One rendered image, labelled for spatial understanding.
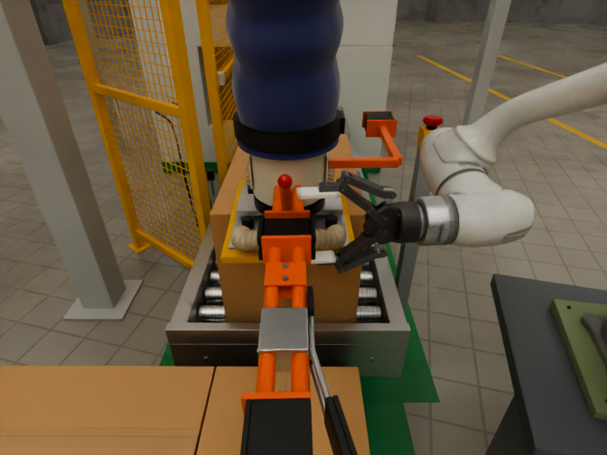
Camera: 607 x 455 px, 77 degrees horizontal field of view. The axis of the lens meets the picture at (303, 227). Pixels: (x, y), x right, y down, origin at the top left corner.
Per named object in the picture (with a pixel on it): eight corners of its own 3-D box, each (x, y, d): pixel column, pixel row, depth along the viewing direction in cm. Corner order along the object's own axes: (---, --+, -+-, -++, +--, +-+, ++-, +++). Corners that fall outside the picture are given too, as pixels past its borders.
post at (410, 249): (387, 319, 194) (419, 125, 140) (400, 320, 194) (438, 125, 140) (389, 329, 189) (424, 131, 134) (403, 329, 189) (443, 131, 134)
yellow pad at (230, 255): (239, 185, 109) (238, 170, 106) (275, 185, 109) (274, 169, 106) (220, 264, 81) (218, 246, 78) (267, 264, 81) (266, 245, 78)
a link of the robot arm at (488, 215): (447, 261, 70) (424, 209, 79) (527, 255, 71) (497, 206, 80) (468, 220, 62) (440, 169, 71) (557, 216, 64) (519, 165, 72)
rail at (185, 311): (256, 129, 317) (255, 106, 306) (263, 129, 317) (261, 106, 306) (179, 366, 123) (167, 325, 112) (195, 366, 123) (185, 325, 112)
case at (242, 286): (250, 221, 169) (243, 134, 147) (341, 222, 169) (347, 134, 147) (226, 325, 119) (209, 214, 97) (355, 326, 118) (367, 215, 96)
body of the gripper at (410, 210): (427, 211, 64) (372, 214, 63) (418, 253, 68) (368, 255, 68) (412, 190, 70) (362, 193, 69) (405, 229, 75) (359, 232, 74)
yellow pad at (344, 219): (306, 185, 109) (306, 169, 106) (341, 184, 109) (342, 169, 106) (310, 263, 81) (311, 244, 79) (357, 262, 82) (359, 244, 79)
